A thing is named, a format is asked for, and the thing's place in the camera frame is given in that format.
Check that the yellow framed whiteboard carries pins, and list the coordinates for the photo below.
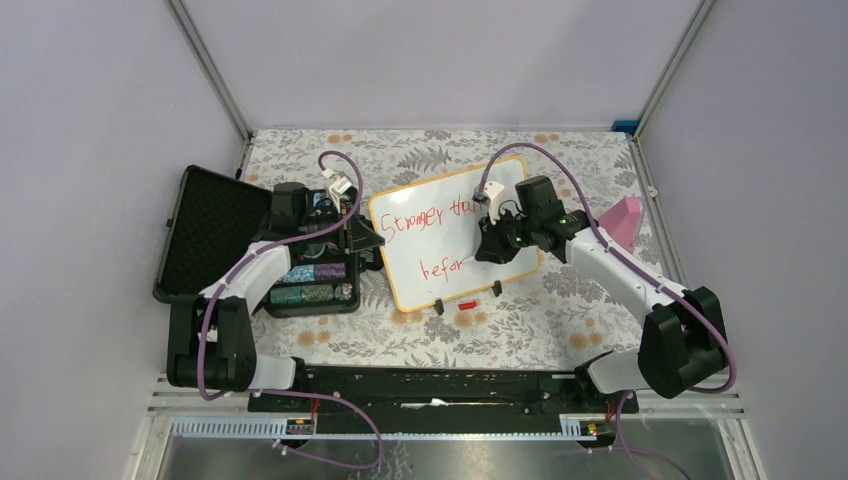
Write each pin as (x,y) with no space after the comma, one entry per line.
(429,227)

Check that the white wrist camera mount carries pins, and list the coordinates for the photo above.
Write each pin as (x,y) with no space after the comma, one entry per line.
(337,185)
(489,195)

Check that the blue corner bracket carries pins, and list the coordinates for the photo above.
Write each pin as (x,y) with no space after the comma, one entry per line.
(628,127)

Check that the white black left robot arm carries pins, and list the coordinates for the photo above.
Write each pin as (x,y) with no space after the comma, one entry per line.
(211,346)

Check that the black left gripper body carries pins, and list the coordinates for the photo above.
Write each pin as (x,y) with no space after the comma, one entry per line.
(314,222)

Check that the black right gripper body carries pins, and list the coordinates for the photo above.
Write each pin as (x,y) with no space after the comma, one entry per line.
(523,228)

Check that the floral patterned table mat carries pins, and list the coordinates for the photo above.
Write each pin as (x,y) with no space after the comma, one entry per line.
(553,319)

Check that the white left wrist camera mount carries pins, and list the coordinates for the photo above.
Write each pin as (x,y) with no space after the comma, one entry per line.
(337,185)

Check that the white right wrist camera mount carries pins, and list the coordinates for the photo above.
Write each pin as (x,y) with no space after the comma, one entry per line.
(489,195)

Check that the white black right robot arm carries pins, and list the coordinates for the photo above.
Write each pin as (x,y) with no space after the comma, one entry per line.
(682,340)

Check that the black poker chip case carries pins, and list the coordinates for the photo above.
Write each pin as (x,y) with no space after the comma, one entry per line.
(215,220)

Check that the pink wedge block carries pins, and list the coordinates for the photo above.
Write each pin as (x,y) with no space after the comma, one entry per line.
(623,222)

